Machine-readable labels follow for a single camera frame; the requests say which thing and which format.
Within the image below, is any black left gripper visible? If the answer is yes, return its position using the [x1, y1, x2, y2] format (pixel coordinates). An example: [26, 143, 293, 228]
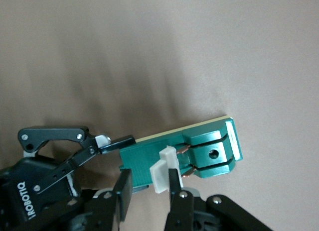
[0, 125, 137, 231]

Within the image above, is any green load switch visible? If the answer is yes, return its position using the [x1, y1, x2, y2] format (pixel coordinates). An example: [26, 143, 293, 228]
[119, 114, 244, 194]

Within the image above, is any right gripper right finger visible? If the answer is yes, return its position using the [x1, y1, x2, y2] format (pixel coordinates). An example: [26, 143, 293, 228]
[164, 168, 274, 231]

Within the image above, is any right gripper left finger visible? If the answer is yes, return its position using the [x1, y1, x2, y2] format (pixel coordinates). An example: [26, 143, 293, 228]
[83, 169, 133, 231]

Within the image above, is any brown paper table cover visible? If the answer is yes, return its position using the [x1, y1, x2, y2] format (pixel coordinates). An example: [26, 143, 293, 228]
[0, 0, 319, 231]

